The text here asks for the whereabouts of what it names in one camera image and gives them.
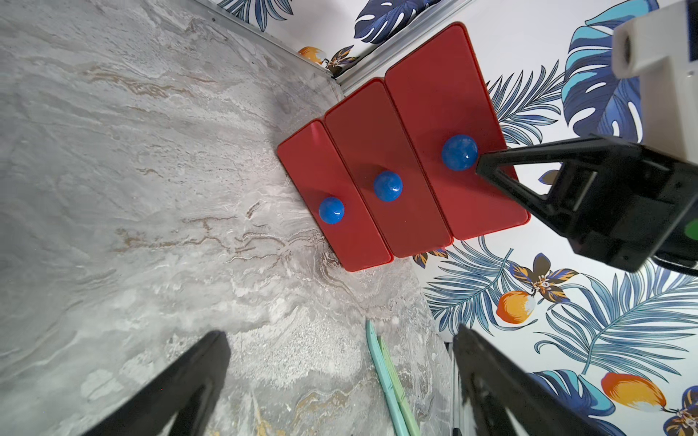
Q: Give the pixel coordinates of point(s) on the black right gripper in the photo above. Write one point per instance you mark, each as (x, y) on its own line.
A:
(618, 204)

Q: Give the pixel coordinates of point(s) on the red top drawer blue knob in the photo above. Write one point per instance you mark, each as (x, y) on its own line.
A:
(439, 93)

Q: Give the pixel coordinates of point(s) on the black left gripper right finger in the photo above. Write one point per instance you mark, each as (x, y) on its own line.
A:
(501, 393)

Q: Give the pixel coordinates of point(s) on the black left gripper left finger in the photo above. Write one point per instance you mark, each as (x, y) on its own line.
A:
(183, 395)

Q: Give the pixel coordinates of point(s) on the teal fruit knife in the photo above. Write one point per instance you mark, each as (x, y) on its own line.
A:
(385, 381)

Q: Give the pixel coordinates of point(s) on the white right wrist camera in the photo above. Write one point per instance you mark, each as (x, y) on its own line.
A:
(660, 49)

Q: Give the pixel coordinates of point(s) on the red three-drawer cabinet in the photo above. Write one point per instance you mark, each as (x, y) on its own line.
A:
(379, 153)

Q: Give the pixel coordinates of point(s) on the green fruit knife right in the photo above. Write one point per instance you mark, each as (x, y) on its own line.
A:
(399, 391)

